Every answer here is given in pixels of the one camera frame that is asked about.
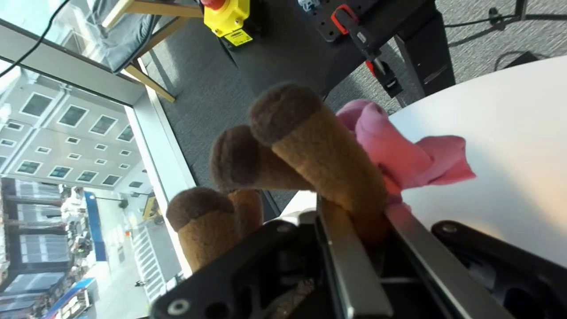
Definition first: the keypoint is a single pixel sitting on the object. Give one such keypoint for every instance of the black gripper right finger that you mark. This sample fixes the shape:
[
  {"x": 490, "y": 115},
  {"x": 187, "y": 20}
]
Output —
[{"x": 444, "y": 271}]

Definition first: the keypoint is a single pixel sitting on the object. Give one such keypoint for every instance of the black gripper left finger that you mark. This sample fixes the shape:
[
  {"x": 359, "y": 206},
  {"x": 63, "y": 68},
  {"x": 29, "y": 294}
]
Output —
[{"x": 354, "y": 282}]

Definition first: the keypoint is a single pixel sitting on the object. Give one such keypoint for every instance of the pink cloth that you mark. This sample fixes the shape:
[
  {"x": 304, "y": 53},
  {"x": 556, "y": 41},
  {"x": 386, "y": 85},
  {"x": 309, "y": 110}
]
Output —
[{"x": 405, "y": 163}]

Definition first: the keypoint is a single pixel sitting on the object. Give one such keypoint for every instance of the brown plush toy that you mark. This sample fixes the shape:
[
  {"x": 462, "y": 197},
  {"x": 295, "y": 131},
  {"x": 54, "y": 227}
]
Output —
[{"x": 290, "y": 142}]

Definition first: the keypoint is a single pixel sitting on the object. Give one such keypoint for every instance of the round white table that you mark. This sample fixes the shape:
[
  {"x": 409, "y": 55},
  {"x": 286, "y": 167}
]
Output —
[{"x": 515, "y": 123}]

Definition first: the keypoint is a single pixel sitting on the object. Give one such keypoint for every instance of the black red clamp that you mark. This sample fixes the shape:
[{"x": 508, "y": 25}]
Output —
[{"x": 348, "y": 23}]

